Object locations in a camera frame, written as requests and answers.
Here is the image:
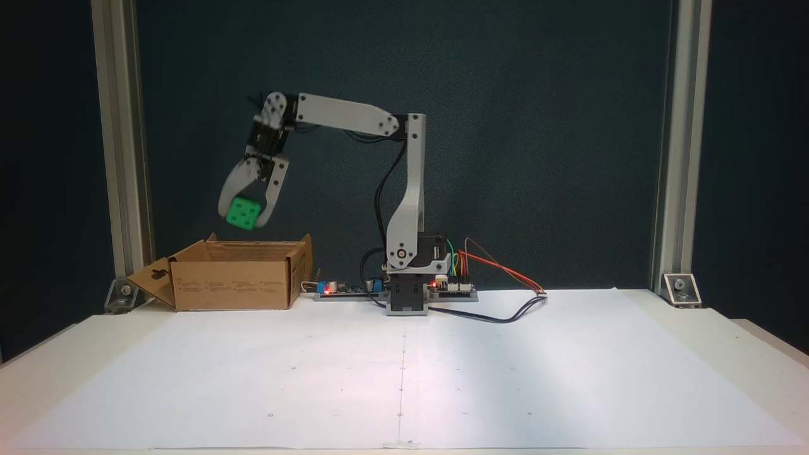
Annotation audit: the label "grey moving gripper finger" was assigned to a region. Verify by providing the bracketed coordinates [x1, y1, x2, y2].
[219, 159, 261, 219]

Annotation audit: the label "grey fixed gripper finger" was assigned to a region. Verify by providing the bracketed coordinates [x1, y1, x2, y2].
[256, 161, 290, 228]

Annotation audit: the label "green die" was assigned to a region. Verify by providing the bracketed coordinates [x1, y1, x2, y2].
[226, 196, 263, 231]

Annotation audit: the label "open cardboard box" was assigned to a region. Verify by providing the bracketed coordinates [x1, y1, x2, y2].
[126, 233, 315, 312]

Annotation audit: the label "circuit board with blue terminals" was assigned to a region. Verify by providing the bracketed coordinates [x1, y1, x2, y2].
[315, 276, 387, 303]

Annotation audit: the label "aluminium frame post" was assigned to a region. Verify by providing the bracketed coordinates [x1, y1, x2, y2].
[650, 0, 714, 294]
[90, 0, 155, 298]

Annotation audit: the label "metal corner bracket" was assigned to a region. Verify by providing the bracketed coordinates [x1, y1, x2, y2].
[104, 278, 149, 315]
[662, 273, 702, 309]

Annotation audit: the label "circuit board with jumper wires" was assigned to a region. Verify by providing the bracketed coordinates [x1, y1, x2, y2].
[429, 275, 479, 303]

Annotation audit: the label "orange jumper wires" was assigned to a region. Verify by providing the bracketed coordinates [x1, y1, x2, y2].
[458, 250, 548, 296]

